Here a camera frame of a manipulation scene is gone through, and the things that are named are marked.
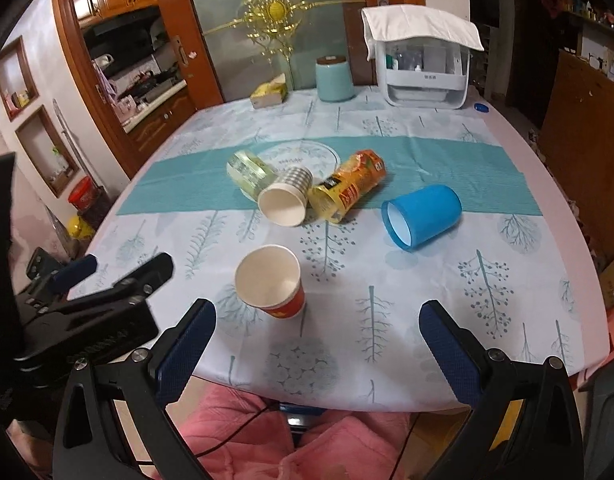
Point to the tree pattern tablecloth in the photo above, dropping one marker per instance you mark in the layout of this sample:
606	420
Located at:
356	343

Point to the yellow round object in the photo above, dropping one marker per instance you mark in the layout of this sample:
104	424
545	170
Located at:
79	229

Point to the grey checkered paper cup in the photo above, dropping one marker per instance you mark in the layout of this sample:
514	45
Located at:
284	202

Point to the green printed cup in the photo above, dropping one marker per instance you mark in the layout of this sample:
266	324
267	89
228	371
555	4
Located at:
250	173

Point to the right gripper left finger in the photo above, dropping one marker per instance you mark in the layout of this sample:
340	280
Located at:
90	442

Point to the yellow tissue box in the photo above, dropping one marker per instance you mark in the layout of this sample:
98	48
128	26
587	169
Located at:
270	93

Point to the wooden kitchen cabinet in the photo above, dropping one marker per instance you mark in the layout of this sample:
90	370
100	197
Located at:
142	68

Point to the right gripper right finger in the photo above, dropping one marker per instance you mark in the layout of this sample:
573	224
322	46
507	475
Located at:
523	421

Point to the small blue lid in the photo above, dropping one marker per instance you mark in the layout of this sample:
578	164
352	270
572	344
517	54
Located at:
482	108

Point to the dark wooden shelf cabinet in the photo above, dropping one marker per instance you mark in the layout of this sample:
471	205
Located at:
562	80

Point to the red paper cup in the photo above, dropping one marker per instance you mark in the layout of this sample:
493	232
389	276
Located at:
269	279

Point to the red bucket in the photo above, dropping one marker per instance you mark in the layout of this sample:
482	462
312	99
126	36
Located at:
83	195

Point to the orange printed cup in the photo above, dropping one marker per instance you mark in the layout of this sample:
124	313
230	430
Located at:
333	198

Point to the glass door gold ornament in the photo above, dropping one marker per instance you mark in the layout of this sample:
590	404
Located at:
251	42

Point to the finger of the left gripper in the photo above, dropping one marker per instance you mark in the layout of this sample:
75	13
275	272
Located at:
142	281
63	280

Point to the white cloth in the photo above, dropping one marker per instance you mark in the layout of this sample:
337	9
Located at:
407	21

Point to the teal ceramic jar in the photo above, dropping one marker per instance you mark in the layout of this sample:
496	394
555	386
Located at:
333	79

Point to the blue plastic cup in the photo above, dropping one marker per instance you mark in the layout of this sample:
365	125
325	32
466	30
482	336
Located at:
414	219

